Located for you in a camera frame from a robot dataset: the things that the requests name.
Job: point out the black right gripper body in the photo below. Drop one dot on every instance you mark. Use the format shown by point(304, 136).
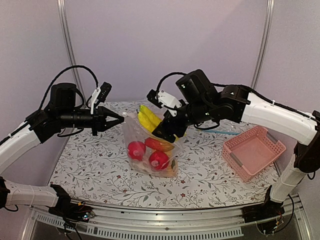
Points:
point(198, 112)

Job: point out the crumpled clear bag right back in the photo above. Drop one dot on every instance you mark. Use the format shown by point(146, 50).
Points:
point(232, 127)

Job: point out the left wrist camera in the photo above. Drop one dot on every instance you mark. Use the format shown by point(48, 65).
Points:
point(98, 96)

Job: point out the clear zip top bag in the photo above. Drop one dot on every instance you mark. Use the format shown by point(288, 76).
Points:
point(132, 132)

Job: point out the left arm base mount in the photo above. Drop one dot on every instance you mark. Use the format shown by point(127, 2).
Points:
point(75, 212)

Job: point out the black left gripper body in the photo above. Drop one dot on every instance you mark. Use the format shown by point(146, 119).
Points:
point(67, 117)

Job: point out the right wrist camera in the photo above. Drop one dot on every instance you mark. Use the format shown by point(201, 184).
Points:
point(163, 99)

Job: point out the red toy apple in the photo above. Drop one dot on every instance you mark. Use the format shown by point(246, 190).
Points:
point(159, 160)

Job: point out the orange toy fruit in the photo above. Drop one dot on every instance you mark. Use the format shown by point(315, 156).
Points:
point(158, 145)

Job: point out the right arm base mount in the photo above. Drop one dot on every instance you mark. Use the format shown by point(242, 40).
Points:
point(269, 211)

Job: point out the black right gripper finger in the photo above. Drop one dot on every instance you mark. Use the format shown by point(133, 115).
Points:
point(161, 127)
point(164, 136)

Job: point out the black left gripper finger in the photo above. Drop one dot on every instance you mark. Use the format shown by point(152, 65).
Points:
point(110, 124)
point(109, 113)

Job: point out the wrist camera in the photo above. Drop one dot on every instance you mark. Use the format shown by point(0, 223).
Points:
point(163, 99)
point(98, 96)

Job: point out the aluminium post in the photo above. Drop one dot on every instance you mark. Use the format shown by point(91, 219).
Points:
point(270, 5)
point(62, 12)

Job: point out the pink plastic basket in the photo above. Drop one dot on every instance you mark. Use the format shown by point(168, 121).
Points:
point(252, 151)

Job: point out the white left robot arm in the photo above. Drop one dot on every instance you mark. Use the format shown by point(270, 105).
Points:
point(16, 147)

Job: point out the yellow toy pear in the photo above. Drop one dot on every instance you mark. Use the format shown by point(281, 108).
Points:
point(172, 169)

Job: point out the clear bag at back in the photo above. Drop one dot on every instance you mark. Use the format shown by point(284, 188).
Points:
point(137, 103)

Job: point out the white toy cauliflower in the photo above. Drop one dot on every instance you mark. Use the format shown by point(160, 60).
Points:
point(141, 167)

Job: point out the yellow toy banana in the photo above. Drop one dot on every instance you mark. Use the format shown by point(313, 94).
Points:
point(148, 121)

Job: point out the aluminium front rail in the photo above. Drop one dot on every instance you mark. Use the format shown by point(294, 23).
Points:
point(112, 222)

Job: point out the floral tablecloth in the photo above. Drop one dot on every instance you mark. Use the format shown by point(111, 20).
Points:
point(96, 169)

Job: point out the left aluminium post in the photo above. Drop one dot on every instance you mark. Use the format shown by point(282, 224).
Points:
point(62, 12)

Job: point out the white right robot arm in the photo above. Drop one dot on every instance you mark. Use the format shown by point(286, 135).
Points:
point(239, 103)

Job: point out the right aluminium post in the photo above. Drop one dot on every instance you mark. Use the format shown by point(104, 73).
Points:
point(270, 5)

